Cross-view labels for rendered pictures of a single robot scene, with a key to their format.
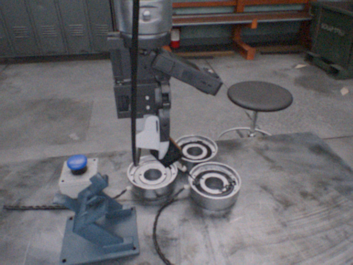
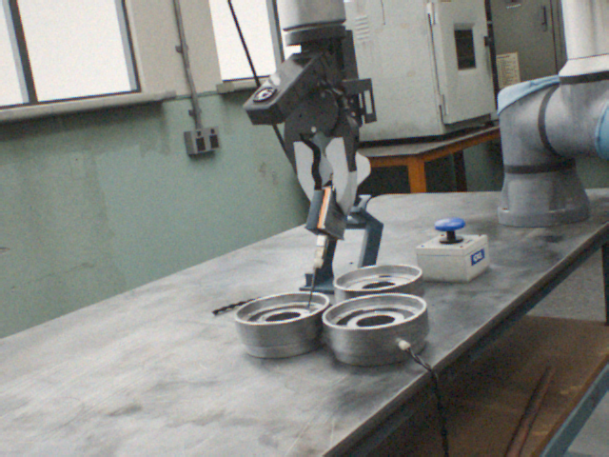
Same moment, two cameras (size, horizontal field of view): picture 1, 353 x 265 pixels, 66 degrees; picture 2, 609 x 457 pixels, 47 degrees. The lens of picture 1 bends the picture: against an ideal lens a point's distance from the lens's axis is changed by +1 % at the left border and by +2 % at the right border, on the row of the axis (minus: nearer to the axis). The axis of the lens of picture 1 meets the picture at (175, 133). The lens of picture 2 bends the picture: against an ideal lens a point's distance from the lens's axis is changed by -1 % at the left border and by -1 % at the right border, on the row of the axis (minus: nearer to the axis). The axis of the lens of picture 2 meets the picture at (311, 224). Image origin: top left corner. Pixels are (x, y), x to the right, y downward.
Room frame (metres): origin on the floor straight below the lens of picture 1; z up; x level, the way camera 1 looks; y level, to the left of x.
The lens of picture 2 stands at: (0.98, -0.53, 1.06)
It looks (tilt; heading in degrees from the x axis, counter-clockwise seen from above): 11 degrees down; 139
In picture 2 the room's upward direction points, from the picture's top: 8 degrees counter-clockwise
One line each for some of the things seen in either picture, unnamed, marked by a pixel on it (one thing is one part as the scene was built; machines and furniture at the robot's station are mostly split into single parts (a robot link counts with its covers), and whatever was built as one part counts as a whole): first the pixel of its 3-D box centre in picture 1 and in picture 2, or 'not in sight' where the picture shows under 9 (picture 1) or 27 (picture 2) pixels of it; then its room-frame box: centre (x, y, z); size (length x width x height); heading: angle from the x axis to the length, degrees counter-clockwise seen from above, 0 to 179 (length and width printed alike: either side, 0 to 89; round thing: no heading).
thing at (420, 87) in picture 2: not in sight; (420, 67); (-1.12, 2.11, 1.10); 0.62 x 0.61 x 0.65; 99
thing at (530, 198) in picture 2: not in sight; (541, 188); (0.37, 0.53, 0.85); 0.15 x 0.15 x 0.10
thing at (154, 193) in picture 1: (153, 177); (380, 292); (0.43, 0.05, 0.82); 0.10 x 0.10 x 0.04
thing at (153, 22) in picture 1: (144, 16); (309, 12); (0.38, 0.04, 1.15); 0.08 x 0.08 x 0.05
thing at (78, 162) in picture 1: (79, 168); (451, 237); (0.42, 0.20, 0.85); 0.04 x 0.04 x 0.05
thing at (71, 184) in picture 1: (78, 177); (455, 255); (0.42, 0.21, 0.82); 0.08 x 0.07 x 0.05; 99
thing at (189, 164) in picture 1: (194, 153); (376, 328); (0.51, -0.05, 0.82); 0.10 x 0.10 x 0.04
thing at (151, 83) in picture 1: (142, 74); (325, 83); (0.38, 0.05, 1.07); 0.09 x 0.08 x 0.12; 101
